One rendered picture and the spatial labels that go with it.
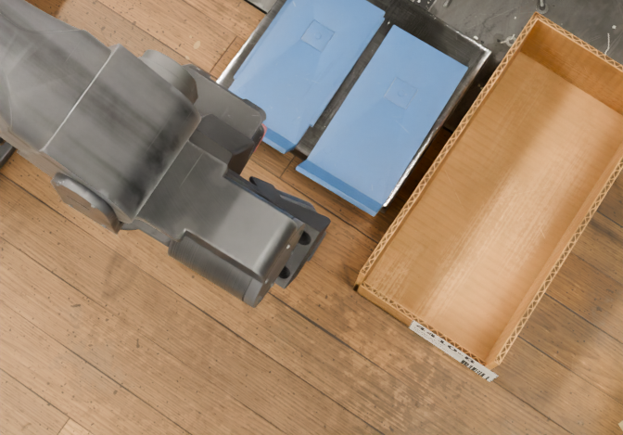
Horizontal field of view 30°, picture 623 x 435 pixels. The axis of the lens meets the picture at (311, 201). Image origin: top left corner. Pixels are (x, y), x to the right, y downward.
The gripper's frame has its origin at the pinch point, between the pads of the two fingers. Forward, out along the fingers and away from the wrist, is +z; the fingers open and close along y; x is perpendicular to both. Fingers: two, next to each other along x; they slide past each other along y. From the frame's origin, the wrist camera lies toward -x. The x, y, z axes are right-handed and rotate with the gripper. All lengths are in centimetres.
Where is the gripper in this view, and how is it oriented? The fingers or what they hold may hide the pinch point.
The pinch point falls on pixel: (225, 136)
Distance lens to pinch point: 84.8
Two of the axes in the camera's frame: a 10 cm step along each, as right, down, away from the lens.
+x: -8.4, -5.4, 0.9
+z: 2.2, -1.8, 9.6
